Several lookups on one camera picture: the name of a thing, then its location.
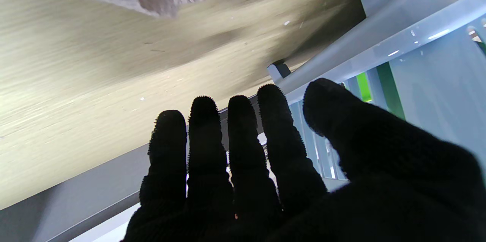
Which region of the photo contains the blue plastic dish rack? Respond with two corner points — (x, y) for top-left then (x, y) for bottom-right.
(285, 0), (486, 182)

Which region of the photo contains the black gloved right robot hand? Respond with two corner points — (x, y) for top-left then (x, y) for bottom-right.
(121, 78), (486, 242)

